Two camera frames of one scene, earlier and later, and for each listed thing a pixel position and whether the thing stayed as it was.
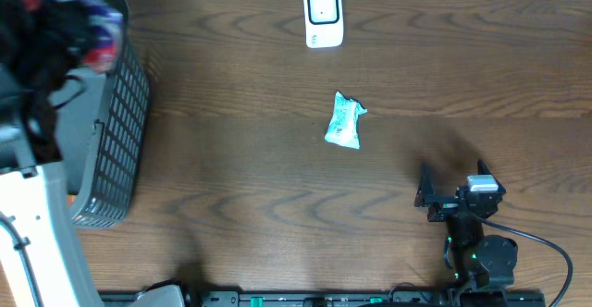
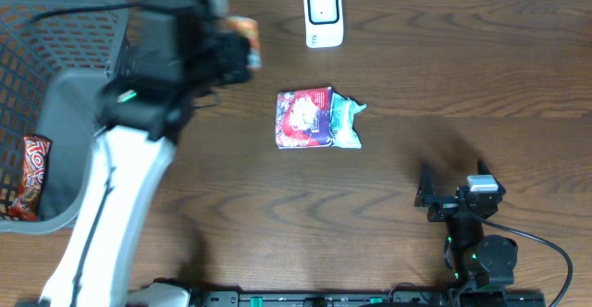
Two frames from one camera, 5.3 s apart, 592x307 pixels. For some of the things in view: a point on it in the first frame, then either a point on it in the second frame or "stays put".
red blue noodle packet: [107, 21] -> [303, 118]
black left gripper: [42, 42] -> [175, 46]
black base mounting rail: [340, 299] stays put
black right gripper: [444, 206] stays put
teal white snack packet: [343, 125] stays put
